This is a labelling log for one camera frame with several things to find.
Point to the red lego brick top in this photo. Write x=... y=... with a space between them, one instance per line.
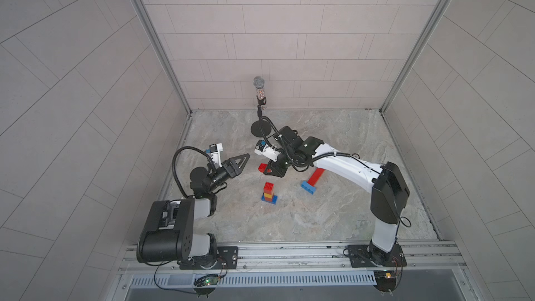
x=262 y=167

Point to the light blue lego brick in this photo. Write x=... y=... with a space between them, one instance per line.
x=307 y=187

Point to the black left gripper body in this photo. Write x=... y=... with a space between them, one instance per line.
x=226 y=168

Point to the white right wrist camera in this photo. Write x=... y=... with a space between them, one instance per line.
x=262 y=148

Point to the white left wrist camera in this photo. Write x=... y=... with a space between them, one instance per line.
x=214 y=152

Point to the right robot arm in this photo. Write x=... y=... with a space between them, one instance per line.
x=385 y=182

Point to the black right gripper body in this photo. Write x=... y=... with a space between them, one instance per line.
x=283 y=161

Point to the left green circuit board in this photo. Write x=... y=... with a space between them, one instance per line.
x=205 y=285

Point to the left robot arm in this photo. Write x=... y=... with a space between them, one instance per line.
x=168 y=234

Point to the aluminium rail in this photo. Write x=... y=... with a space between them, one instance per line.
x=312 y=257

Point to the glittery silver microphone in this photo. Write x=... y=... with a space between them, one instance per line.
x=259 y=84

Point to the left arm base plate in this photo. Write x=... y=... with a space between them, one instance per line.
x=222 y=259

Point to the black microphone stand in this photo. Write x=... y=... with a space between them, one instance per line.
x=260 y=128

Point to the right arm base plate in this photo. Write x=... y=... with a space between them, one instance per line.
x=370 y=256

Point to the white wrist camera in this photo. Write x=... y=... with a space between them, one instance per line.
x=214 y=152
x=262 y=148

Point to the right circuit board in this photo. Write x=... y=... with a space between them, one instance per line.
x=387 y=281

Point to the dark blue lego brick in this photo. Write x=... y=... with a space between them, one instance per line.
x=275 y=197

